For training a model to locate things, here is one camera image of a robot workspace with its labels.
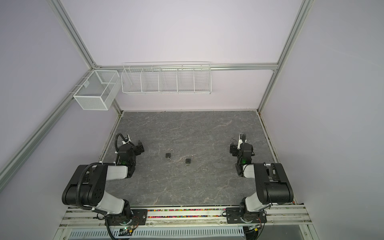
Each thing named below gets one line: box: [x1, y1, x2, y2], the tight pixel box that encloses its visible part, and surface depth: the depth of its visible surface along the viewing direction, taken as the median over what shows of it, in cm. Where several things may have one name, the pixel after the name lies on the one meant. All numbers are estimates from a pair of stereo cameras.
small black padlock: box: [165, 149, 174, 158], surface depth 98 cm
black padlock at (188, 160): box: [185, 154, 194, 164], surface depth 95 cm
